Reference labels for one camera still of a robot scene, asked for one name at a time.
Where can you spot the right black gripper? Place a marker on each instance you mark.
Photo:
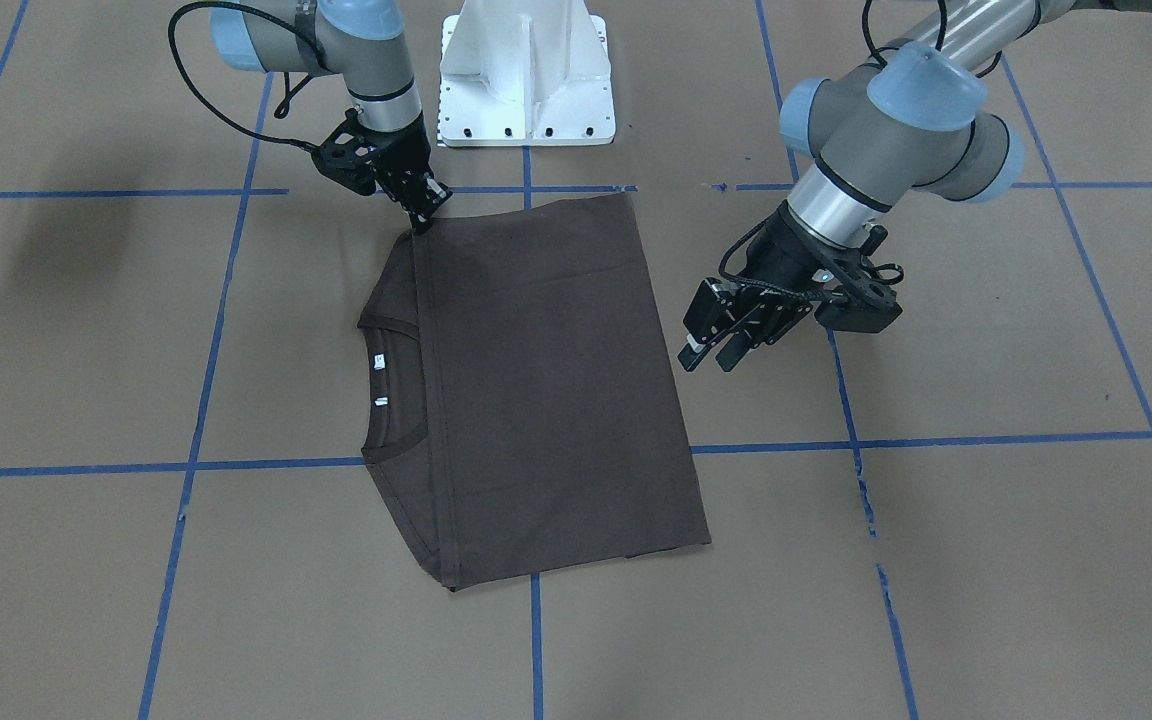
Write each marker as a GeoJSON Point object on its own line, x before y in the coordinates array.
{"type": "Point", "coordinates": [403, 153]}

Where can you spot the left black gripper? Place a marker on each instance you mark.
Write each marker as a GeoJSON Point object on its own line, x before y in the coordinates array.
{"type": "Point", "coordinates": [782, 256]}

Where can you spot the dark brown t-shirt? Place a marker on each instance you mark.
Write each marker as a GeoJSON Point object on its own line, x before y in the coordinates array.
{"type": "Point", "coordinates": [524, 415]}

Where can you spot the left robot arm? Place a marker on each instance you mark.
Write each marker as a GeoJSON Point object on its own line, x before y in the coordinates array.
{"type": "Point", "coordinates": [910, 118]}

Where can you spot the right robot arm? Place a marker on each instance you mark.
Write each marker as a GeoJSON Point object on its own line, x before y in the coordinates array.
{"type": "Point", "coordinates": [361, 42]}

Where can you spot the white camera mast base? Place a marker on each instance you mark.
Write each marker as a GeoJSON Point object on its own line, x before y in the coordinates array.
{"type": "Point", "coordinates": [525, 73]}

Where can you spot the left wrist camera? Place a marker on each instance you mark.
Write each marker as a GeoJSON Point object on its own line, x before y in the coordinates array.
{"type": "Point", "coordinates": [864, 300]}

